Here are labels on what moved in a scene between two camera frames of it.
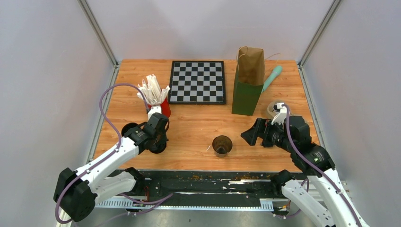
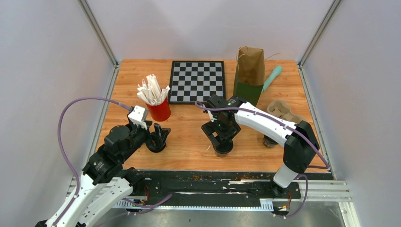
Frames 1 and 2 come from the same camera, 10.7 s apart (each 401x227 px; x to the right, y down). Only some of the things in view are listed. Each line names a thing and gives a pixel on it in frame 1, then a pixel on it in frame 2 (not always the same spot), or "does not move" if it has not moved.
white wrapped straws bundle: (153, 94) does not move
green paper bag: (250, 80) does not move
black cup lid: (158, 147) does not move
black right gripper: (257, 130) → (210, 127)
